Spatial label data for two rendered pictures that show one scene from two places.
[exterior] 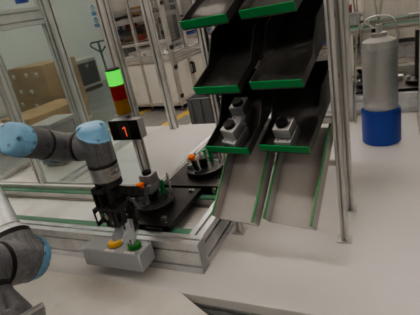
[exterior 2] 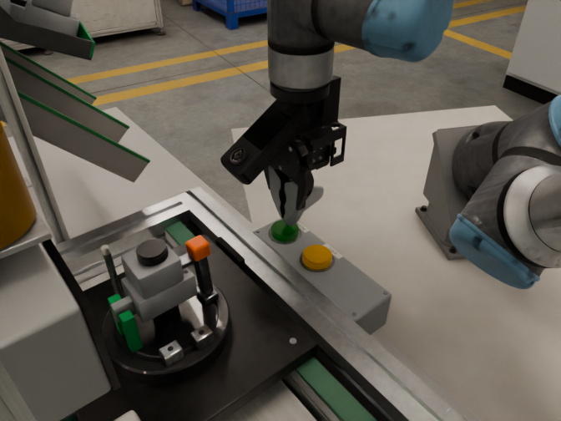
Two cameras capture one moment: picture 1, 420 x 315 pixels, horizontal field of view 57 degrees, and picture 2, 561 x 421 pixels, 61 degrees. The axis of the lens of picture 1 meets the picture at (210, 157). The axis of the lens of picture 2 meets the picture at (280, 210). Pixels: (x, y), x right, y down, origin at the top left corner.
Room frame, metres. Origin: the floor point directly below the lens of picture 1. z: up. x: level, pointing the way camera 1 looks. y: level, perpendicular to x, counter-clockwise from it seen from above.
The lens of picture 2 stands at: (1.44, 0.47, 1.41)
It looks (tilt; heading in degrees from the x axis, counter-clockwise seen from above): 38 degrees down; 204
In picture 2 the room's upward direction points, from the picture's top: straight up
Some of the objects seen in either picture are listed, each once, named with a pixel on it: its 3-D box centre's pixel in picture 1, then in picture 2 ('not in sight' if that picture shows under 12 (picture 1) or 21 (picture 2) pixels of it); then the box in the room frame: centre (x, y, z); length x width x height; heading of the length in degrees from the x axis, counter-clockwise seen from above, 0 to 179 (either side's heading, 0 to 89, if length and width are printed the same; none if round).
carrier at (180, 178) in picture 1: (202, 160); not in sight; (1.37, 0.03, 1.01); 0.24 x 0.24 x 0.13; 62
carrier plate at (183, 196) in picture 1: (155, 206); (170, 334); (1.17, 0.21, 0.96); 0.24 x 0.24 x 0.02; 62
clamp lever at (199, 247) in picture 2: (143, 192); (195, 270); (1.14, 0.23, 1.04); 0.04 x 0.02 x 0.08; 152
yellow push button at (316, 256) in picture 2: (115, 244); (316, 259); (0.99, 0.32, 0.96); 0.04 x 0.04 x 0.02
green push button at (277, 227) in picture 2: (134, 245); (285, 232); (0.96, 0.26, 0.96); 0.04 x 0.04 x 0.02
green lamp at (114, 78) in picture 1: (114, 77); not in sight; (1.33, 0.26, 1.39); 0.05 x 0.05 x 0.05
